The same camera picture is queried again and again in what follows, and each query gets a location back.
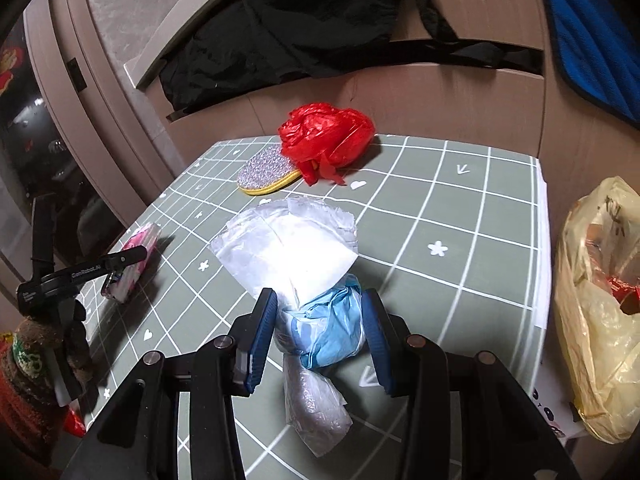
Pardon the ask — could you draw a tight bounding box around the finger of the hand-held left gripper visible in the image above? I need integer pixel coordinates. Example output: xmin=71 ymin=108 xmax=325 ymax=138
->
xmin=70 ymin=246 xmax=151 ymax=283

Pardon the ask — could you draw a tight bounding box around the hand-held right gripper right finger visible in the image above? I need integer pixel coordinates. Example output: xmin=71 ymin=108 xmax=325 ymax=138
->
xmin=361 ymin=287 xmax=581 ymax=480

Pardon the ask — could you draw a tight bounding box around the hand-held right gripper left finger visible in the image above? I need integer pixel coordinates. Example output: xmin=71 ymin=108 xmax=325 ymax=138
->
xmin=60 ymin=287 xmax=279 ymax=480

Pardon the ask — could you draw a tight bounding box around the pink tissue pack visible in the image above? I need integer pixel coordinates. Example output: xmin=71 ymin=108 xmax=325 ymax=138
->
xmin=100 ymin=222 xmax=162 ymax=304

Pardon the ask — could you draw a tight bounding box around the blue plastic bag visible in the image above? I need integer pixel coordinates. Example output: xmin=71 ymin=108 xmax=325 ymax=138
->
xmin=272 ymin=274 xmax=368 ymax=371

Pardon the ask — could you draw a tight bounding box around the white plastic bag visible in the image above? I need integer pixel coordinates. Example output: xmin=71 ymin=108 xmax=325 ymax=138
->
xmin=210 ymin=197 xmax=360 ymax=311

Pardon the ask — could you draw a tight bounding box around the yellow plastic bag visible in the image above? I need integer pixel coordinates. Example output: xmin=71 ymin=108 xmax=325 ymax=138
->
xmin=552 ymin=176 xmax=640 ymax=445

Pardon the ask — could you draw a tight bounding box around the red plastic bag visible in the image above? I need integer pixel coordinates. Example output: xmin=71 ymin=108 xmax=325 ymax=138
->
xmin=277 ymin=102 xmax=376 ymax=187

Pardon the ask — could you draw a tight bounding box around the red patterned wrapper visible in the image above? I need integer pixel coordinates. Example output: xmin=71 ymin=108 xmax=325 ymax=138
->
xmin=607 ymin=274 xmax=640 ymax=317

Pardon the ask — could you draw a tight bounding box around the clear crumpled plastic bag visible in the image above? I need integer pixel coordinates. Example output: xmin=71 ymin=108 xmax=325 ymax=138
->
xmin=282 ymin=352 xmax=353 ymax=457

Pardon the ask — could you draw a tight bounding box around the silver glitter yellow sponge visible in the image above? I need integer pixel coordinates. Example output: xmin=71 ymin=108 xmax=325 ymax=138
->
xmin=237 ymin=149 xmax=303 ymax=197

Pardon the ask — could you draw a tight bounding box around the white printed box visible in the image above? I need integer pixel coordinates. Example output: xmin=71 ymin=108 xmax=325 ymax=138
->
xmin=531 ymin=385 xmax=587 ymax=448

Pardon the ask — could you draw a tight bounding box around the black cloth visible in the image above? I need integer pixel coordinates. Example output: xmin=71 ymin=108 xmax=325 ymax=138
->
xmin=159 ymin=0 xmax=546 ymax=113

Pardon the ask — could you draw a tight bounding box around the blue cloth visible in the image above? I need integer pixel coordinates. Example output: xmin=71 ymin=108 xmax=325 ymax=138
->
xmin=530 ymin=0 xmax=640 ymax=128

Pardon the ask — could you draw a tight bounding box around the black wall switch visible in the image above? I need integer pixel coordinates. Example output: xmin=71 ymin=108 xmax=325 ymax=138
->
xmin=67 ymin=59 xmax=87 ymax=93

